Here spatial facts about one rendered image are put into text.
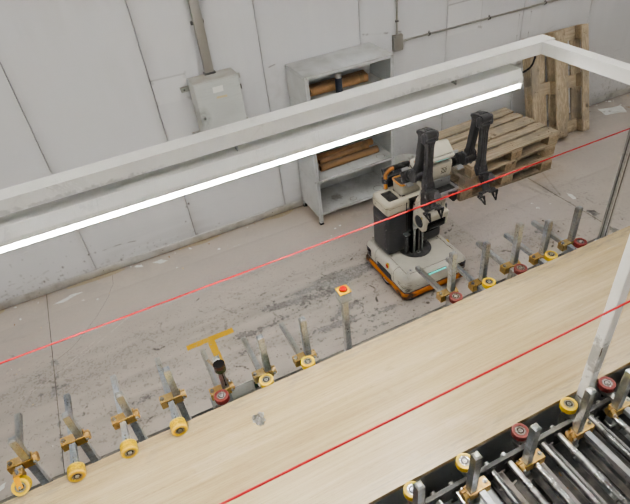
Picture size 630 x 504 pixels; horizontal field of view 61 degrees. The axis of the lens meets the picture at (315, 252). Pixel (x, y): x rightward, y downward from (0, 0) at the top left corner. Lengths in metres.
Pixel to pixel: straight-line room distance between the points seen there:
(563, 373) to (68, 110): 4.02
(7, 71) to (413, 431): 3.81
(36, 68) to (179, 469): 3.21
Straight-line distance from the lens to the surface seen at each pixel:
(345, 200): 5.61
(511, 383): 2.98
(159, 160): 1.78
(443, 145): 3.96
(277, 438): 2.77
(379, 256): 4.66
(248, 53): 5.03
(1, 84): 4.80
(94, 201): 1.80
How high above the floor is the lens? 3.21
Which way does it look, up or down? 38 degrees down
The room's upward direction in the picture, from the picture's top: 7 degrees counter-clockwise
